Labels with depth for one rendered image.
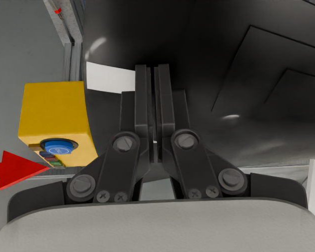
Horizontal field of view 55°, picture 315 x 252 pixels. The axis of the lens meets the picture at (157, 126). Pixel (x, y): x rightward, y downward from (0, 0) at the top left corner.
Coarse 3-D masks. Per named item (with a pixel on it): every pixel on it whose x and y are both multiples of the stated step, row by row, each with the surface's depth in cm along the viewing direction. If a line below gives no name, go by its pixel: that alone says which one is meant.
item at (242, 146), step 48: (96, 0) 13; (144, 0) 12; (192, 0) 12; (240, 0) 12; (288, 0) 12; (96, 48) 14; (144, 48) 14; (192, 48) 14; (240, 48) 13; (288, 48) 13; (96, 96) 16; (192, 96) 16; (240, 96) 16; (288, 96) 15; (96, 144) 20; (240, 144) 20; (288, 144) 20
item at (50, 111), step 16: (32, 96) 45; (48, 96) 45; (64, 96) 45; (80, 96) 45; (32, 112) 44; (48, 112) 44; (64, 112) 44; (80, 112) 44; (32, 128) 43; (48, 128) 43; (64, 128) 43; (80, 128) 43; (80, 144) 46; (64, 160) 53; (80, 160) 53
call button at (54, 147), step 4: (48, 144) 44; (52, 144) 43; (56, 144) 43; (60, 144) 44; (64, 144) 44; (68, 144) 44; (72, 144) 45; (48, 148) 44; (52, 148) 44; (56, 148) 44; (60, 148) 44; (64, 148) 44; (68, 148) 44; (72, 148) 45; (52, 152) 46; (56, 152) 46; (60, 152) 46; (64, 152) 46; (68, 152) 46
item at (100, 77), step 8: (88, 64) 15; (96, 64) 15; (88, 72) 15; (96, 72) 15; (104, 72) 15; (112, 72) 15; (120, 72) 15; (128, 72) 15; (88, 80) 16; (96, 80) 16; (104, 80) 16; (112, 80) 15; (120, 80) 15; (128, 80) 15; (96, 88) 16; (104, 88) 16; (112, 88) 16; (120, 88) 16; (128, 88) 16
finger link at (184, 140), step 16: (176, 144) 12; (192, 144) 12; (176, 160) 11; (192, 160) 11; (208, 160) 11; (192, 176) 11; (208, 176) 10; (176, 192) 13; (192, 192) 10; (208, 192) 10
